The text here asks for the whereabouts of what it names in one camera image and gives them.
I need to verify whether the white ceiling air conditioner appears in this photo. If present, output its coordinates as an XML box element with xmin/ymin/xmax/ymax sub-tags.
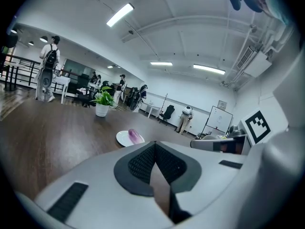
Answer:
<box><xmin>236</xmin><ymin>45</ymin><xmax>273</xmax><ymax>78</ymax></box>

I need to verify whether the grey oval carried device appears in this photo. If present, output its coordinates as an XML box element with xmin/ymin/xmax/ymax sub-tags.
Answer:
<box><xmin>40</xmin><ymin>69</ymin><xmax>54</xmax><ymax>90</ymax></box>

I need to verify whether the white round plate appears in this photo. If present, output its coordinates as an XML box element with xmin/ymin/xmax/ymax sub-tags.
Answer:
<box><xmin>116</xmin><ymin>129</ymin><xmax>145</xmax><ymax>147</ymax></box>

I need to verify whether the black office chair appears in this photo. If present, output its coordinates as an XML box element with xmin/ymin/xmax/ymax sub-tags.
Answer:
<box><xmin>158</xmin><ymin>105</ymin><xmax>176</xmax><ymax>126</ymax></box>
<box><xmin>75</xmin><ymin>73</ymin><xmax>96</xmax><ymax>107</ymax></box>

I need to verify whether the white rolling whiteboard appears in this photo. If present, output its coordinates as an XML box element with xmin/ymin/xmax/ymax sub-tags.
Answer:
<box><xmin>201</xmin><ymin>105</ymin><xmax>234</xmax><ymax>138</ymax></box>

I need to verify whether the purple eggplant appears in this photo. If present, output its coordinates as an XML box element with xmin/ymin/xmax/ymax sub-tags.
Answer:
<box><xmin>128</xmin><ymin>128</ymin><xmax>141</xmax><ymax>144</ymax></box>

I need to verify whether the black coat stand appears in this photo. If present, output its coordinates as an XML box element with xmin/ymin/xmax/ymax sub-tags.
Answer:
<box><xmin>159</xmin><ymin>93</ymin><xmax>169</xmax><ymax>119</ymax></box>

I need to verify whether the green potted plant white pot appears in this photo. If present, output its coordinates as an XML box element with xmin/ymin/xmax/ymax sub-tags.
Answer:
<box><xmin>90</xmin><ymin>86</ymin><xmax>115</xmax><ymax>117</ymax></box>

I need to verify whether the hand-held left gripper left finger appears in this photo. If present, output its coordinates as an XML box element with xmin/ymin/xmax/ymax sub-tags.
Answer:
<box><xmin>35</xmin><ymin>141</ymin><xmax>176</xmax><ymax>229</ymax></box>

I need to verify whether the round white table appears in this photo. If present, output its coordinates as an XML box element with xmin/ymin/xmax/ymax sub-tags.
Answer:
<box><xmin>143</xmin><ymin>102</ymin><xmax>163</xmax><ymax>119</ymax></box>

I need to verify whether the black backpack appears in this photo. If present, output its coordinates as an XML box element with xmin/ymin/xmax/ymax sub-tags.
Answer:
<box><xmin>44</xmin><ymin>44</ymin><xmax>59</xmax><ymax>70</ymax></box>

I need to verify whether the black metal railing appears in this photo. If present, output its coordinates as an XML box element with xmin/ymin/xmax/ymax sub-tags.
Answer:
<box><xmin>0</xmin><ymin>53</ymin><xmax>72</xmax><ymax>93</ymax></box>

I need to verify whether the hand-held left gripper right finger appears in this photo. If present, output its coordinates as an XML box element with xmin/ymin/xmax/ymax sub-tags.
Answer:
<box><xmin>155</xmin><ymin>141</ymin><xmax>247</xmax><ymax>224</ymax></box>

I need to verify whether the white desk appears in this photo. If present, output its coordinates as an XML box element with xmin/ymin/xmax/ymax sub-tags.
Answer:
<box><xmin>52</xmin><ymin>76</ymin><xmax>71</xmax><ymax>104</ymax></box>

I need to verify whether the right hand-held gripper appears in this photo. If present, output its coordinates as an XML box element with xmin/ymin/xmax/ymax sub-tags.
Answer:
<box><xmin>190</xmin><ymin>107</ymin><xmax>274</xmax><ymax>155</ymax></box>

